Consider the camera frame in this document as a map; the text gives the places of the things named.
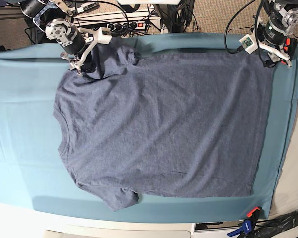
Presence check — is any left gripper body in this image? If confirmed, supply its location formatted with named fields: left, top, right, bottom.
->
left=252, top=21, right=292, bottom=67

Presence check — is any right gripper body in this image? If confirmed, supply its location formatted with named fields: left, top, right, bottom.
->
left=59, top=26, right=97, bottom=74

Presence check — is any blue-grey heather T-shirt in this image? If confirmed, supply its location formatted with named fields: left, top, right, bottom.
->
left=53, top=42, right=273, bottom=211

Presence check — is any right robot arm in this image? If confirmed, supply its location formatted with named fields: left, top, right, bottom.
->
left=18, top=0, right=112, bottom=75

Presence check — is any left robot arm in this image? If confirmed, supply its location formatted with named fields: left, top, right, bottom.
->
left=253, top=0, right=298, bottom=68

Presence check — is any orange black clamp upper right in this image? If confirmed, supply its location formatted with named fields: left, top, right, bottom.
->
left=283, top=37, right=298, bottom=61

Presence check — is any teal table cloth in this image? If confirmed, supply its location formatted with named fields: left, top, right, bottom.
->
left=0, top=44, right=298, bottom=223

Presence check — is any black plastic bag bottom right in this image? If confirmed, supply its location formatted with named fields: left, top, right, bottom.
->
left=254, top=211, right=298, bottom=238

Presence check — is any orange blue clamp bottom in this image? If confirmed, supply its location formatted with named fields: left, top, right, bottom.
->
left=227, top=207, right=261, bottom=238

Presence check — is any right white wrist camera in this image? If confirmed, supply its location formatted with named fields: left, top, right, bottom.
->
left=93, top=27, right=112, bottom=44

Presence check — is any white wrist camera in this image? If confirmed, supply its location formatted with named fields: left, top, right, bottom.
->
left=239, top=34, right=258, bottom=54
left=93, top=27, right=112, bottom=44

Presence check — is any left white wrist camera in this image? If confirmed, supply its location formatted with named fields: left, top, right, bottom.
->
left=239, top=34, right=258, bottom=54

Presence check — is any black camera cable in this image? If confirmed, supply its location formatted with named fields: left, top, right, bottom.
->
left=224, top=0, right=259, bottom=54
left=69, top=0, right=154, bottom=40

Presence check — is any white power strip red switch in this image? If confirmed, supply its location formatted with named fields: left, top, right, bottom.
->
left=107, top=17, right=161, bottom=35

